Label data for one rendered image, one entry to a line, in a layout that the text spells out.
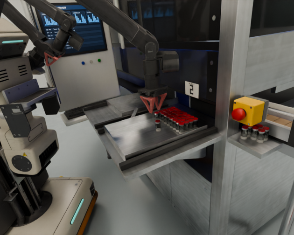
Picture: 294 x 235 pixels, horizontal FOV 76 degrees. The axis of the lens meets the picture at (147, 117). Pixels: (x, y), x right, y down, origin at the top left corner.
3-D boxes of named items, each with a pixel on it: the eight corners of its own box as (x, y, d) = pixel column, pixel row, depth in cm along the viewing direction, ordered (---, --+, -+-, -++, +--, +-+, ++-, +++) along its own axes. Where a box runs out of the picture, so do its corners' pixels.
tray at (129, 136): (170, 112, 95) (169, 106, 93) (206, 132, 73) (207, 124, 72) (105, 132, 82) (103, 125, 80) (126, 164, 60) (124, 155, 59)
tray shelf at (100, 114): (152, 94, 132) (151, 91, 131) (237, 133, 74) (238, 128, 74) (83, 112, 114) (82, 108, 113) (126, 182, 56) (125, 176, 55)
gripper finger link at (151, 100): (165, 111, 75) (164, 88, 71) (152, 117, 71) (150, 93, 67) (153, 107, 80) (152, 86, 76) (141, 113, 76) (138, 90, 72)
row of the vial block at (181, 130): (162, 118, 89) (161, 109, 87) (185, 133, 74) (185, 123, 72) (158, 120, 88) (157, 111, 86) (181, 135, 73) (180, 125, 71)
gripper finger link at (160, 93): (168, 109, 76) (167, 87, 72) (155, 115, 72) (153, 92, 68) (156, 106, 81) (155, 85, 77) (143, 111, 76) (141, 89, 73)
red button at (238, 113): (237, 116, 62) (238, 105, 61) (248, 120, 59) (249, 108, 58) (229, 119, 61) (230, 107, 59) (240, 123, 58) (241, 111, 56)
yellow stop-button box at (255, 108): (245, 114, 67) (248, 94, 64) (265, 120, 61) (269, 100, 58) (230, 120, 64) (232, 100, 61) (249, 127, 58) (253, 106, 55)
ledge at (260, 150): (252, 130, 75) (252, 126, 74) (287, 144, 64) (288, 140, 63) (227, 141, 70) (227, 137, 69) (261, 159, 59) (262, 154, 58)
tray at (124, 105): (155, 93, 127) (155, 87, 126) (178, 102, 106) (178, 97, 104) (107, 105, 114) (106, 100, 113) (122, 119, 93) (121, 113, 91)
